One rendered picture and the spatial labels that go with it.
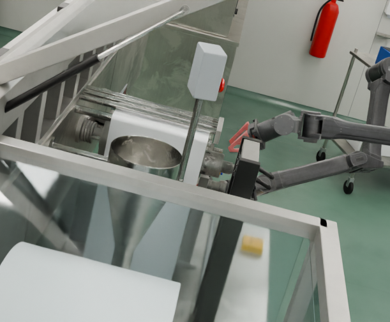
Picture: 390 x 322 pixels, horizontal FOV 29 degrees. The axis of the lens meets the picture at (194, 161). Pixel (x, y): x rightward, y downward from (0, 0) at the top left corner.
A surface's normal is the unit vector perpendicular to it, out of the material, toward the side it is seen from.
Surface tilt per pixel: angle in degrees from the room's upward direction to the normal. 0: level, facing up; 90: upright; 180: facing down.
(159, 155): 90
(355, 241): 0
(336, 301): 0
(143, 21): 90
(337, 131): 80
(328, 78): 90
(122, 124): 90
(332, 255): 0
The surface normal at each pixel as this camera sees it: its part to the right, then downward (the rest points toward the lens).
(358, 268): 0.23, -0.89
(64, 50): -0.11, 0.39
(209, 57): 0.18, 0.44
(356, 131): -0.46, 0.08
